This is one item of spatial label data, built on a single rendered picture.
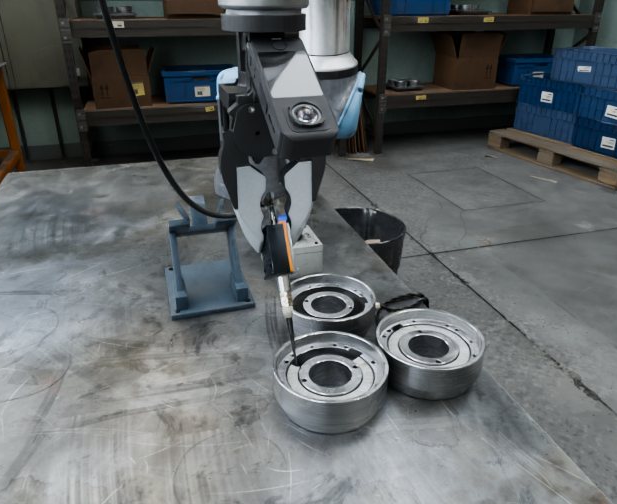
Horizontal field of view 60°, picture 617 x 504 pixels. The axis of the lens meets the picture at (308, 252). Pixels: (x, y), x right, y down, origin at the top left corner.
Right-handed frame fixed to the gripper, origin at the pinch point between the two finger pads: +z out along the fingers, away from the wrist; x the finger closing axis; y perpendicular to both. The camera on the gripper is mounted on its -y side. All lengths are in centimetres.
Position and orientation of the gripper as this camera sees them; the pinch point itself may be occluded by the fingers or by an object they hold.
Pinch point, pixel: (275, 241)
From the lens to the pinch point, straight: 51.8
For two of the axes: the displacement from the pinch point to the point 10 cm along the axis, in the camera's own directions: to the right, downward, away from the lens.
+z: 0.0, 9.0, 4.4
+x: -9.6, 1.3, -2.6
